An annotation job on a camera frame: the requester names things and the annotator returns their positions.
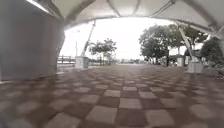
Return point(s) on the small tree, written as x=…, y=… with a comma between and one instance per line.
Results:
x=105, y=46

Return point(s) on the concrete plinth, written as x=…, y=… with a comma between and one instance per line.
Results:
x=195, y=67
x=81, y=62

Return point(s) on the slanted white strut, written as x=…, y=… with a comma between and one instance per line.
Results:
x=185, y=41
x=88, y=39

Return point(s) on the checkered brick pavement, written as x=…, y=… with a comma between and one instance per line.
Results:
x=130, y=103

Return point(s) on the wooden fence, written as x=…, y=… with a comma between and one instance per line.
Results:
x=66, y=60

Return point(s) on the group of dark trees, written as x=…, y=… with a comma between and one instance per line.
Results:
x=155, y=41

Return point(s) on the white canopy roof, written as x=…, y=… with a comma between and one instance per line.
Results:
x=133, y=6

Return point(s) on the small pale plinth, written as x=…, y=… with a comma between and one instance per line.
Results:
x=180, y=62

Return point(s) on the grey wall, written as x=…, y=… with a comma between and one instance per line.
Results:
x=26, y=43

